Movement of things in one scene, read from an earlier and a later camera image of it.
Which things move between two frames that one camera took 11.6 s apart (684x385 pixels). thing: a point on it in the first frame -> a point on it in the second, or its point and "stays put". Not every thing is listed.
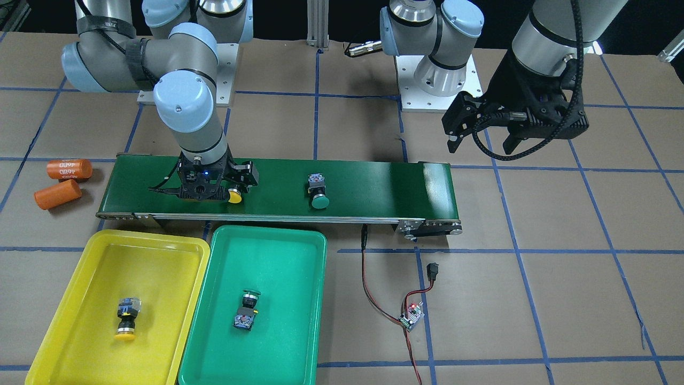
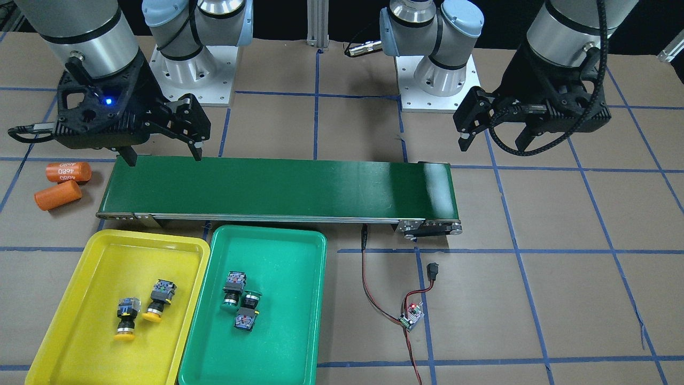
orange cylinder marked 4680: (69, 169) stays put
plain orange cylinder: (58, 194) stays put
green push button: (318, 198) -> (234, 287)
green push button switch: (245, 317) stays put
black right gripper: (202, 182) -> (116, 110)
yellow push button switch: (235, 195) -> (161, 294)
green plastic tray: (287, 264) stays put
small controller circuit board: (412, 316) stays put
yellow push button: (127, 310) stays put
